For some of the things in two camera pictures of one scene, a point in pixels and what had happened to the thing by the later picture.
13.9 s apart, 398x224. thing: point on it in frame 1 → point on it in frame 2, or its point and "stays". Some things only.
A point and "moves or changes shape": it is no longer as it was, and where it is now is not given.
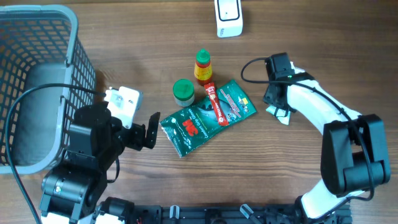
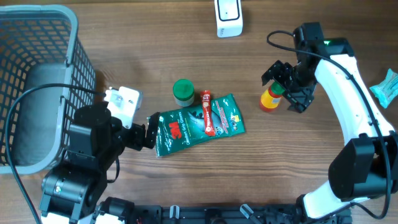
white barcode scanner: (229, 18) stays
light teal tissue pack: (280, 114) → (386, 91)
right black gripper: (267, 98) → (300, 100)
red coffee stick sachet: (216, 104) → (208, 112)
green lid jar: (183, 93) stays
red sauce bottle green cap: (203, 68) moves or changes shape
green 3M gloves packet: (195, 126) moves or changes shape
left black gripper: (137, 130) stays
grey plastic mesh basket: (40, 45) stays
